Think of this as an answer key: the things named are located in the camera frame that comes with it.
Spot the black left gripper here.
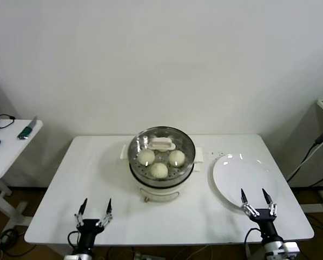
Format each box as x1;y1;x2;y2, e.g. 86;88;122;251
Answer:
74;197;114;251

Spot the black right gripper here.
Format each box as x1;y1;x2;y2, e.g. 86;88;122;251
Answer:
241;188;281;244

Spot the white steamed baozi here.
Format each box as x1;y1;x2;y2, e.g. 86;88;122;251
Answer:
168;150;186;167
149;162;169;180
137;149;156;166

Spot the glass pot lid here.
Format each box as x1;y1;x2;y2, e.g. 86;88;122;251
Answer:
127;125;197;168

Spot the perforated stainless steel steamer basket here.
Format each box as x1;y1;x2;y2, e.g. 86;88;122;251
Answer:
128;125;197;187

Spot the white round plate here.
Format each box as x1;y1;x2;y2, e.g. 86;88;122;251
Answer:
212;153;280;212

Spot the white floor power strip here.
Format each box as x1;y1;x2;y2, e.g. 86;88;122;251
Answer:
133;251;162;260

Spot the white electric cooker base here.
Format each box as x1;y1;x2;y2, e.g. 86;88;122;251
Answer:
120;145;205;203

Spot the white side table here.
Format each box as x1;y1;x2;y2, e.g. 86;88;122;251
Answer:
0;118;45;231

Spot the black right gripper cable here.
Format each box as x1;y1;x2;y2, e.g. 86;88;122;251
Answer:
244;227;262;260

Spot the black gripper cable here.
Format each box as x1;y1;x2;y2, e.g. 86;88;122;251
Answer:
244;227;262;260
67;230;80;249

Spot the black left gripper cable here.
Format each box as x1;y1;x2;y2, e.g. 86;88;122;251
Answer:
67;230;80;249

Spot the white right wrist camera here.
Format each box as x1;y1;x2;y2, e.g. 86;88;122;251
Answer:
281;240;300;257

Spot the black floor cable coil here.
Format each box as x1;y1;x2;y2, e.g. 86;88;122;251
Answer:
0;227;24;257

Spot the green handled knife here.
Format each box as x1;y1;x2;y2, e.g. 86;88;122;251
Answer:
17;115;39;140

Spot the thin black looped cable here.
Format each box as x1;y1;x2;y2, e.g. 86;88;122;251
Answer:
0;113;17;129

